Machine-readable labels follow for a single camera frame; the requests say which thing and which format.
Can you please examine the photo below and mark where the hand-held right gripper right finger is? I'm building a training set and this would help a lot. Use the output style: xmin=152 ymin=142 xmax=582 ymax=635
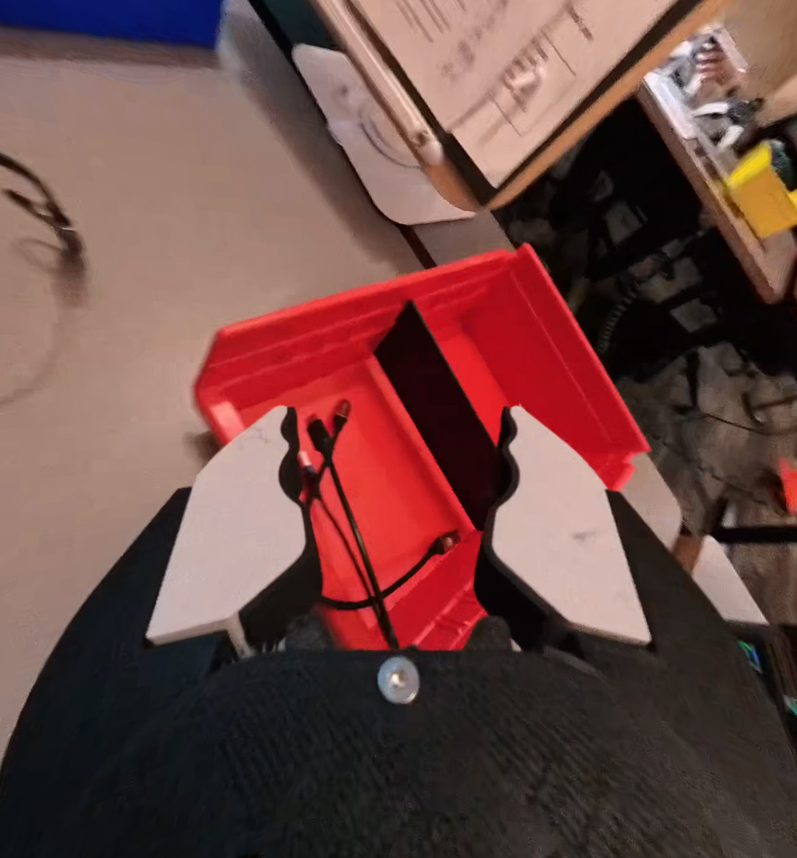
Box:
xmin=475 ymin=405 xmax=653 ymax=648

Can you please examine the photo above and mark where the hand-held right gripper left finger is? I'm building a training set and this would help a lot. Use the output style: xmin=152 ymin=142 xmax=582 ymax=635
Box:
xmin=145 ymin=405 xmax=322 ymax=651

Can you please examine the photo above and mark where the orange plug usb cable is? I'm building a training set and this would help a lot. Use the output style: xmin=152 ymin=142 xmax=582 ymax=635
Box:
xmin=305 ymin=400 xmax=463 ymax=650

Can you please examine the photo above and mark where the red storage bin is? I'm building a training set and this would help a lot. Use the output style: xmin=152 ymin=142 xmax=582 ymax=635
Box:
xmin=194 ymin=243 xmax=650 ymax=652

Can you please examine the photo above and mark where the blue storage bin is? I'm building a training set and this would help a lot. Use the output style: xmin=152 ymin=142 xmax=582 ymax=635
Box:
xmin=0 ymin=0 xmax=225 ymax=49

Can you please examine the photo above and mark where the black bin divider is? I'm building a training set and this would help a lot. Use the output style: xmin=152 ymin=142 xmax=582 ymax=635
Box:
xmin=372 ymin=302 xmax=507 ymax=530

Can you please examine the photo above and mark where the black computer case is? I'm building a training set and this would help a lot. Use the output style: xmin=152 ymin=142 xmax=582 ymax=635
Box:
xmin=730 ymin=622 xmax=797 ymax=761

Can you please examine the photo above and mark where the document stand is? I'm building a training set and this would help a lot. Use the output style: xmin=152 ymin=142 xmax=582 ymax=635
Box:
xmin=291 ymin=0 xmax=731 ymax=225

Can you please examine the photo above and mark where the cluttered wooden table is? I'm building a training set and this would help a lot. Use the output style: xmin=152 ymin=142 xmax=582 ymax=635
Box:
xmin=640 ymin=27 xmax=797 ymax=306

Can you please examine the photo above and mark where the yellow storage bin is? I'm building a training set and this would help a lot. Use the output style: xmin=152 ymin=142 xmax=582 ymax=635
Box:
xmin=723 ymin=141 xmax=797 ymax=241

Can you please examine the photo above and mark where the instruction paper sheet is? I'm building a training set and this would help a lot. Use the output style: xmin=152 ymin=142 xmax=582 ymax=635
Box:
xmin=352 ymin=0 xmax=681 ymax=189

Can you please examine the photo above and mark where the thin black cable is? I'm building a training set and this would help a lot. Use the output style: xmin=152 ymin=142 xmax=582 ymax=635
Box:
xmin=294 ymin=449 xmax=373 ymax=604

